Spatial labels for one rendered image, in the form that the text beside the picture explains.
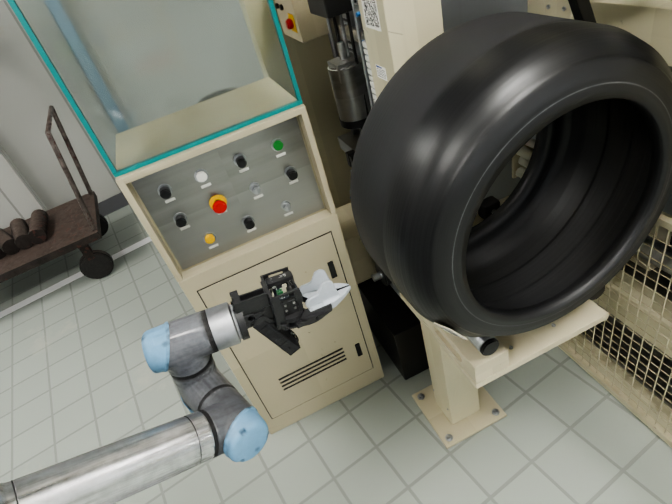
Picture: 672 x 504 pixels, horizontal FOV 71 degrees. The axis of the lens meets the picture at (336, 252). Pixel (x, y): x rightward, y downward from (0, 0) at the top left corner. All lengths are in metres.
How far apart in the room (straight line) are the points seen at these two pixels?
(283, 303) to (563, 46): 0.57
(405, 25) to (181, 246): 0.91
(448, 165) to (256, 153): 0.82
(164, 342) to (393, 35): 0.73
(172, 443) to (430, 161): 0.55
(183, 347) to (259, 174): 0.77
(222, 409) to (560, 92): 0.68
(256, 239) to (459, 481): 1.11
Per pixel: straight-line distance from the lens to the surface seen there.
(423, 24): 1.09
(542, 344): 1.20
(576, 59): 0.79
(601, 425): 2.05
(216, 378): 0.85
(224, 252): 1.56
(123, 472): 0.73
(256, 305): 0.81
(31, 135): 4.31
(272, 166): 1.46
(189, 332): 0.81
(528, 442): 1.98
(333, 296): 0.84
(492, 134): 0.72
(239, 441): 0.77
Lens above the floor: 1.73
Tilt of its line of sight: 37 degrees down
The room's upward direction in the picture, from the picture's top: 17 degrees counter-clockwise
